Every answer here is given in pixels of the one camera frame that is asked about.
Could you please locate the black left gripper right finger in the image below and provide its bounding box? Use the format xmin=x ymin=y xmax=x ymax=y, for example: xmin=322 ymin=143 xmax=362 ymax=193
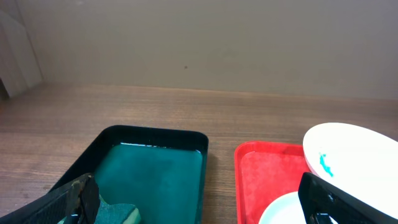
xmin=298 ymin=172 xmax=386 ymax=224

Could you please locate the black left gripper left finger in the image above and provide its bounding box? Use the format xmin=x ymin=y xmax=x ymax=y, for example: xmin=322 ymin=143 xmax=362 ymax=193
xmin=1 ymin=173 xmax=100 ymax=224

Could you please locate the green yellow sponge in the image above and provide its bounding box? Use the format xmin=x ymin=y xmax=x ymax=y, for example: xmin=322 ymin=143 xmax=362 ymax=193
xmin=94 ymin=196 xmax=142 ymax=224

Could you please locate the light blue plate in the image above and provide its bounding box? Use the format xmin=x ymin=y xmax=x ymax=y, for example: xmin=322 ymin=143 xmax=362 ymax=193
xmin=258 ymin=191 xmax=338 ymax=224

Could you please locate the white plate back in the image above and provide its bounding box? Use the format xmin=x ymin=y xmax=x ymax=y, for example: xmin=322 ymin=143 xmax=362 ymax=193
xmin=302 ymin=123 xmax=397 ymax=218

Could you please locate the red plastic tray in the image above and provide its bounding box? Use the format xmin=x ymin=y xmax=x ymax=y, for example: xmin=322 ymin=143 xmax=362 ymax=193
xmin=234 ymin=141 xmax=310 ymax=224

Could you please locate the black tray with green water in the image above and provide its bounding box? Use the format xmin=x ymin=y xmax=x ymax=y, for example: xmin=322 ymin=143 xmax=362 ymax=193
xmin=52 ymin=125 xmax=209 ymax=224

